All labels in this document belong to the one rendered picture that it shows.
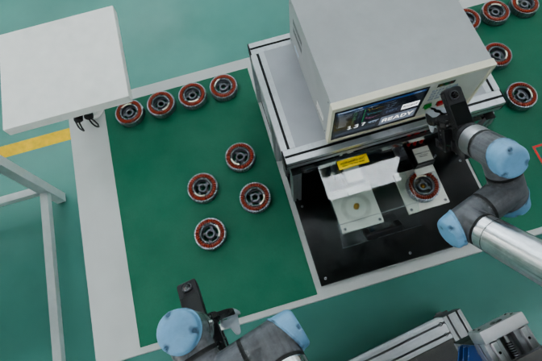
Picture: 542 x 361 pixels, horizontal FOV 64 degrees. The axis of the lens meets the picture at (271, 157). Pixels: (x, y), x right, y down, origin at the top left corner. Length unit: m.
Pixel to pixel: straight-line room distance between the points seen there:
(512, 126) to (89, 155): 1.63
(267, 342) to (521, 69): 1.56
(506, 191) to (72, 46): 1.26
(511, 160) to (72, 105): 1.14
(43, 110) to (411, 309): 1.82
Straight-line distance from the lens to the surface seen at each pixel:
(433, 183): 1.61
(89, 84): 1.41
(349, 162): 1.31
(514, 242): 0.94
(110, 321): 1.66
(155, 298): 1.61
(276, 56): 1.42
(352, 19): 1.25
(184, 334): 0.80
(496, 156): 1.00
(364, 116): 1.19
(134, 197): 1.71
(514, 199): 1.08
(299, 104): 1.33
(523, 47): 2.09
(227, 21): 2.99
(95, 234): 1.73
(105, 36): 1.49
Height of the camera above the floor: 2.28
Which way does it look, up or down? 68 degrees down
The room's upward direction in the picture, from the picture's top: 9 degrees counter-clockwise
